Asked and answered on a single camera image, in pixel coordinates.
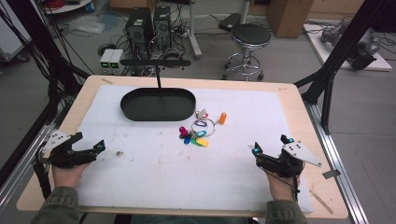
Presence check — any black strap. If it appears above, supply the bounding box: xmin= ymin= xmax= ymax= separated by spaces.
xmin=33 ymin=148 xmax=52 ymax=201

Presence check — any wooden table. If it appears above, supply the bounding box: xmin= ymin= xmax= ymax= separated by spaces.
xmin=16 ymin=74 xmax=349 ymax=220

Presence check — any round white table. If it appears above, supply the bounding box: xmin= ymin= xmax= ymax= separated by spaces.
xmin=39 ymin=0 xmax=95 ymax=16

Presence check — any tangle of floor cables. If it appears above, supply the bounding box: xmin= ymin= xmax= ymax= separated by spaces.
xmin=96 ymin=18 xmax=200 ymax=77

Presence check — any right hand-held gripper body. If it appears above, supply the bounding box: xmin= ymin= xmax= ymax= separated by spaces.
xmin=257 ymin=140 xmax=323 ymax=179

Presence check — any grey and black robot equipment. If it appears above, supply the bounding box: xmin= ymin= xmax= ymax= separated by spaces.
xmin=319 ymin=21 xmax=381 ymax=71

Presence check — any white foam mat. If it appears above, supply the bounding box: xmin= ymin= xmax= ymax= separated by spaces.
xmin=74 ymin=84 xmax=314 ymax=215

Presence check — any brown cardboard box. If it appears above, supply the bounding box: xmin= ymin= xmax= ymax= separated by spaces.
xmin=266 ymin=0 xmax=315 ymax=39

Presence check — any white desk leg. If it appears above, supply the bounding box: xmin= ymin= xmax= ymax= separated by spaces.
xmin=186 ymin=0 xmax=204 ymax=61

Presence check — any clear plastic bag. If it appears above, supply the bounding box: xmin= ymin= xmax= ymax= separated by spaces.
xmin=67 ymin=15 xmax=106 ymax=35

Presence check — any black computer tower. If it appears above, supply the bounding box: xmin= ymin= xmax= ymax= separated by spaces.
xmin=152 ymin=5 xmax=173 ymax=50
xmin=124 ymin=7 xmax=154 ymax=61

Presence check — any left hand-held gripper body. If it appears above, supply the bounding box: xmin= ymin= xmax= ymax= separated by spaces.
xmin=39 ymin=129 xmax=98 ymax=170

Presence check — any key ring with colourful tags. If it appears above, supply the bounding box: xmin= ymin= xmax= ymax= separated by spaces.
xmin=177 ymin=107 xmax=228 ymax=148

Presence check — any aluminium rail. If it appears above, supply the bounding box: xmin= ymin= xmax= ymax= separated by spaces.
xmin=0 ymin=123 xmax=56 ymax=216
xmin=303 ymin=100 xmax=370 ymax=224

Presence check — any white floor board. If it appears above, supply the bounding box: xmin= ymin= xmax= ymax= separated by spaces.
xmin=303 ymin=22 xmax=393 ymax=73

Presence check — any person's right hand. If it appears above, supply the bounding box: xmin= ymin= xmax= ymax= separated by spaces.
xmin=264 ymin=169 xmax=302 ymax=203

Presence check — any person's left hand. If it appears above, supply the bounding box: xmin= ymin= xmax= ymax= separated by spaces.
xmin=50 ymin=161 xmax=92 ymax=189

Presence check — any thin wooden strip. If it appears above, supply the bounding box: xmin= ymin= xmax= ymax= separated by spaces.
xmin=308 ymin=189 xmax=334 ymax=216

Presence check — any flat black device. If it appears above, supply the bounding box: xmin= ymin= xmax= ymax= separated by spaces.
xmin=217 ymin=12 xmax=243 ymax=33

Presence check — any white power supply unit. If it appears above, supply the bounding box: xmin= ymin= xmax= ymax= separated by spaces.
xmin=108 ymin=49 xmax=125 ymax=76
xmin=99 ymin=49 xmax=115 ymax=76

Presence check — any black metal frame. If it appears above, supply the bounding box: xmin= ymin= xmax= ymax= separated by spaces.
xmin=0 ymin=0 xmax=92 ymax=188
xmin=293 ymin=0 xmax=396 ymax=136

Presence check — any black round stool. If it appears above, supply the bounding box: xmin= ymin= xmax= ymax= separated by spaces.
xmin=221 ymin=22 xmax=273 ymax=82

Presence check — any black oval tray with crossbar stand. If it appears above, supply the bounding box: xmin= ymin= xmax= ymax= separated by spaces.
xmin=120 ymin=58 xmax=197 ymax=122

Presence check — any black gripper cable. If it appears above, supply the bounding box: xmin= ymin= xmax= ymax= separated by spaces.
xmin=259 ymin=161 xmax=302 ymax=203

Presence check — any small metal bracket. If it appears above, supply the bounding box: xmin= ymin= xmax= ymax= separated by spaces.
xmin=321 ymin=169 xmax=342 ymax=180

